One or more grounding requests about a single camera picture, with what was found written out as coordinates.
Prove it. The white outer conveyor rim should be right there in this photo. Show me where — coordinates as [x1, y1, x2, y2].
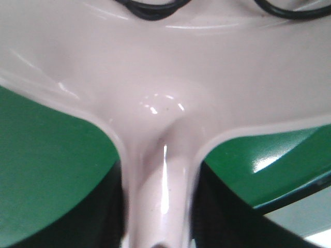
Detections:
[265, 194, 330, 247]

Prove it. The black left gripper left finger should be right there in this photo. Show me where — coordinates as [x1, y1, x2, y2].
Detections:
[13, 161, 124, 247]

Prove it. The green conveyor belt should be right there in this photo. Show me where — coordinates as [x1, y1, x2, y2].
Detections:
[1, 88, 330, 247]

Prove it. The pink dustpan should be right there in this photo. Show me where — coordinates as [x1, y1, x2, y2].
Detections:
[1, 1, 330, 247]

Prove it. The thin black wire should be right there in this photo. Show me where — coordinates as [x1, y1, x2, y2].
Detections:
[254, 0, 331, 20]

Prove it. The black cable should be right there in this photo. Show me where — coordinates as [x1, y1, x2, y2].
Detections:
[113, 0, 192, 21]

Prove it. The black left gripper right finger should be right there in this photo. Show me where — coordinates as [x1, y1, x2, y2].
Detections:
[191, 163, 316, 247]

